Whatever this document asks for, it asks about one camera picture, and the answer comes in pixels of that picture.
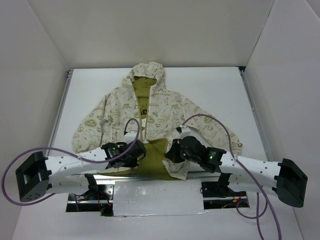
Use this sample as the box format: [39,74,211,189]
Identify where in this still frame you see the cream printed hooded jacket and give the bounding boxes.
[71,62,243,180]

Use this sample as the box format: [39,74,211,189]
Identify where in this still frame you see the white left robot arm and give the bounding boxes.
[15,140,147,204]

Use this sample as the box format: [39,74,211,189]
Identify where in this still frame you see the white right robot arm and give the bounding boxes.
[165,136,308,208]

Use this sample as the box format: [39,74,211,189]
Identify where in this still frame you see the olive green Snoopy t-shirt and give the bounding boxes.
[97,76,181,181]

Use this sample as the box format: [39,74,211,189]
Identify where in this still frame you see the white foil-edged panel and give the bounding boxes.
[113,180,205,217]

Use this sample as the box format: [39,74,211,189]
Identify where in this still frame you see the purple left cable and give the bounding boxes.
[1,118,141,206]

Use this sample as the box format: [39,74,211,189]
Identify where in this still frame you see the purple cable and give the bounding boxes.
[180,114,283,240]
[1,118,141,206]

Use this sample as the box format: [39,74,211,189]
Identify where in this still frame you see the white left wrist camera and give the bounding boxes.
[123,130,146,144]

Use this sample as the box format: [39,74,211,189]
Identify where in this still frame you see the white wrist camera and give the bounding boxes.
[123,130,146,144]
[176,125,192,139]

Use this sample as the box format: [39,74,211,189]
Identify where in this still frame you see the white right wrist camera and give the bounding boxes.
[176,125,192,139]

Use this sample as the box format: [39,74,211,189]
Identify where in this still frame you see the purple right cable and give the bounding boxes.
[180,114,283,240]

